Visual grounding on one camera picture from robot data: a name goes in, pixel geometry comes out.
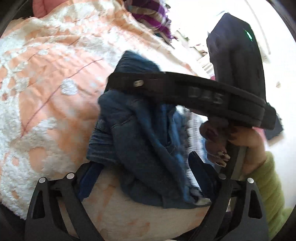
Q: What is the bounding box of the blue denim pants lace hem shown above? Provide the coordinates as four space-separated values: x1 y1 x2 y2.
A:
86 50 213 209

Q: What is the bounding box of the green sleeve right forearm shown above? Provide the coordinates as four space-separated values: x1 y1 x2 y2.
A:
248 152 292 239

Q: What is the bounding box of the person's right hand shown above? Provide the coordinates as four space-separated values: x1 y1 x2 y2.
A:
200 121 267 176

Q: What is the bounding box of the purple striped pillow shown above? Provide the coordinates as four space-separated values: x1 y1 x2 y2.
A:
124 0 174 44

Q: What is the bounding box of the orange white fleece blanket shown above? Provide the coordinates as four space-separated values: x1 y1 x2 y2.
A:
1 1 207 240

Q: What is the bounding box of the pink quilted pillow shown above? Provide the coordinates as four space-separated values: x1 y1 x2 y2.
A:
32 0 67 18

